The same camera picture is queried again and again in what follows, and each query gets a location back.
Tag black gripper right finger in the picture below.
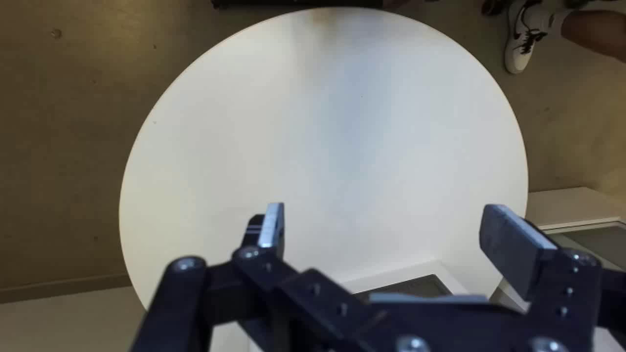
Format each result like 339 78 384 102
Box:
480 204 626 352

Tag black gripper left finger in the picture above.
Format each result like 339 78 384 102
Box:
130 202 394 352

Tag white three-tier storage cabinet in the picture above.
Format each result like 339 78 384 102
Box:
339 186 626 352

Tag white sneaker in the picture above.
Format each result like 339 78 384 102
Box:
503 0 564 76

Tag person's bare leg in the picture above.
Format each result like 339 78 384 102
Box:
562 8 626 65

